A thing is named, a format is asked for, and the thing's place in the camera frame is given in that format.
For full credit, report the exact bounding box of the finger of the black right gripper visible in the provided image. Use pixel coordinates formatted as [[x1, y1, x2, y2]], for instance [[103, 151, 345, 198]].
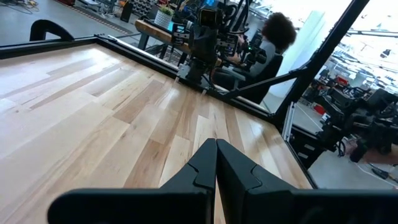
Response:
[[171, 22, 188, 47], [216, 32, 239, 57]]

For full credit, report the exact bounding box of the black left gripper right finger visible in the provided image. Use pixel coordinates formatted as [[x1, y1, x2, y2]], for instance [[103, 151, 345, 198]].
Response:
[[216, 138, 398, 224]]

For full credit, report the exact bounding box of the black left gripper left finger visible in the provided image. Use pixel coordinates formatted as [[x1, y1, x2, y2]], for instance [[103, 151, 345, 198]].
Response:
[[46, 138, 218, 224]]

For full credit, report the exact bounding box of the white potted background plant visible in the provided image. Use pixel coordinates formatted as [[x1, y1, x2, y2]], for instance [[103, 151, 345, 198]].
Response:
[[153, 5, 175, 29]]

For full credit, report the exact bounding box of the wooden background table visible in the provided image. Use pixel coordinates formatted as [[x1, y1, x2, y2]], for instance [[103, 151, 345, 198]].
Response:
[[134, 19, 223, 68]]

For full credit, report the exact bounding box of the black office chair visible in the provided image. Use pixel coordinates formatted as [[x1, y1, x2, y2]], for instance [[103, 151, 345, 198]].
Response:
[[213, 54, 284, 105]]

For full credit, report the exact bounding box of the person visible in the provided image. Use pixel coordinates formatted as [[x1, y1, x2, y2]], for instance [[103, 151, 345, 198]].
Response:
[[222, 11, 298, 78]]

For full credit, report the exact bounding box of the black floor box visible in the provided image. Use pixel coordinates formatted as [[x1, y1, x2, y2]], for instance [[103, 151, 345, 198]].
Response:
[[119, 1, 135, 24]]

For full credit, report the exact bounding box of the black background robot station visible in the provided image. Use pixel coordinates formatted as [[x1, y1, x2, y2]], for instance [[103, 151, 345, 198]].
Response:
[[310, 77, 398, 163]]

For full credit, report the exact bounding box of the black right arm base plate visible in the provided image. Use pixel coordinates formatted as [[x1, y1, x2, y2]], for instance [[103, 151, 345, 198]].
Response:
[[176, 63, 219, 93]]

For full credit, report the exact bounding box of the black aluminium table frame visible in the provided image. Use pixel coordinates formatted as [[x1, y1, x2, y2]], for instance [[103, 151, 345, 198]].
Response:
[[0, 0, 371, 190]]

